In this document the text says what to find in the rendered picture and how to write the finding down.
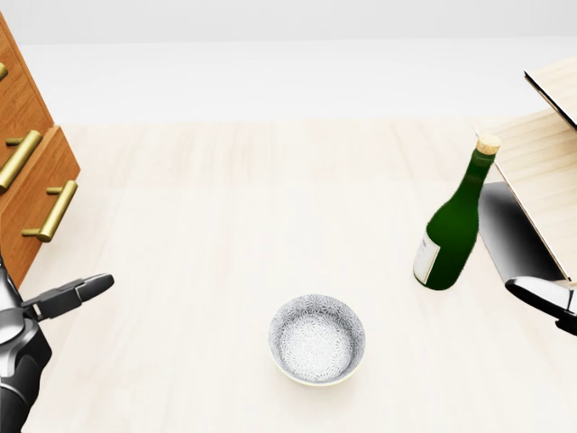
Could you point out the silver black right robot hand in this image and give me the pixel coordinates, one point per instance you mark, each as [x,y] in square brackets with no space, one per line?
[541,293]

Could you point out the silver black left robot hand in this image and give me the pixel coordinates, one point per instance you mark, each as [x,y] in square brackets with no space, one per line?
[27,356]

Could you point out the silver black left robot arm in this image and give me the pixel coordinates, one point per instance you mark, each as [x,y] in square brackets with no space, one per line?
[9,410]

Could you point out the large wooden drawer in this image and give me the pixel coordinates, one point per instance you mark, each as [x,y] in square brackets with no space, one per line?
[40,169]

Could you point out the wooden cabinet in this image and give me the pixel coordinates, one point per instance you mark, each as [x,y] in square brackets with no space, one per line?
[13,49]

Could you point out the green glass bottle with cork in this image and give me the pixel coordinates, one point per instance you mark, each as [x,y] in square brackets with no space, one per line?
[453,234]

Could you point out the pale wooden open box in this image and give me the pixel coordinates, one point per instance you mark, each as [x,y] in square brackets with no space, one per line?
[536,153]

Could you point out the patterned grey white bowl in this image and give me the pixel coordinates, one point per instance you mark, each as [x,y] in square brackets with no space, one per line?
[317,343]

